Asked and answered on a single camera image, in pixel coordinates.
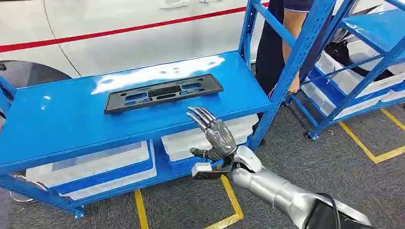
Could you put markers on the white car body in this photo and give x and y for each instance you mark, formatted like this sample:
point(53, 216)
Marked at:
point(126, 47)

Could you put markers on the person's hand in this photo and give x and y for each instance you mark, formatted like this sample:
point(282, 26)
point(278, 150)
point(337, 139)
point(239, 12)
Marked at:
point(294, 85)

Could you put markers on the black plastic plate frame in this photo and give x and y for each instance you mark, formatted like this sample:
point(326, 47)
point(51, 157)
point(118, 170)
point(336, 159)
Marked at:
point(114, 102)

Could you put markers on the blue metal shelf rack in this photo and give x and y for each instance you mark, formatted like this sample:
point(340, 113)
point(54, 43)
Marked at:
point(376, 28)
point(63, 126)

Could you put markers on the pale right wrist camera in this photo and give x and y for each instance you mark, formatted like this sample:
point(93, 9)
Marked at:
point(202, 170)

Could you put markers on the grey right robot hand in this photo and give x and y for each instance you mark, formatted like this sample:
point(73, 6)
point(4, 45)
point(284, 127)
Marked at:
point(220, 139)

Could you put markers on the person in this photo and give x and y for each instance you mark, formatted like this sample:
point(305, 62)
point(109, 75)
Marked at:
point(269, 53)

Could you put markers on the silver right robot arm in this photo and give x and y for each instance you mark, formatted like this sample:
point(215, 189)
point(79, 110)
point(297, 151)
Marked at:
point(269, 189)

